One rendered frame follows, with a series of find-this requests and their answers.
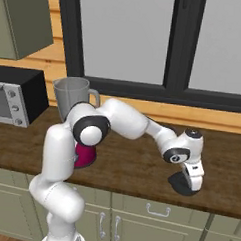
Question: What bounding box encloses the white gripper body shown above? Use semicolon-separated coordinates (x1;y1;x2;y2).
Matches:
187;171;205;192

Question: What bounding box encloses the grey jug blender magenta base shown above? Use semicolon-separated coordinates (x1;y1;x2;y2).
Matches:
48;75;103;170

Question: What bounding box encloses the green drawer front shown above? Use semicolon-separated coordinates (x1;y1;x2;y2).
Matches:
110;191;212;229
63;182;114;210
0;166;32;193

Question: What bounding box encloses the green cupboard door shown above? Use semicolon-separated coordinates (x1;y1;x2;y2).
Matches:
0;185;47;241
199;212;241;241
73;203;113;241
110;214;205;241

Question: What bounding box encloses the black framed window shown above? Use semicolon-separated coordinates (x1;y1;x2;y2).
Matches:
51;0;241;115

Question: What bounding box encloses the black and silver toaster oven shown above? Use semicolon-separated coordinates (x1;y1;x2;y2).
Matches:
0;64;52;130

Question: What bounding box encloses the silver drawer handle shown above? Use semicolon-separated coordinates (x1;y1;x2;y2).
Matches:
145;202;172;218

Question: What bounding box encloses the silver cupboard door handle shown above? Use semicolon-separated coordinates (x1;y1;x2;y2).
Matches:
97;212;108;241
112;214;123;241

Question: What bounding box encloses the olive green wall cupboard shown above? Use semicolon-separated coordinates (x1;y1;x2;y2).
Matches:
0;0;57;63

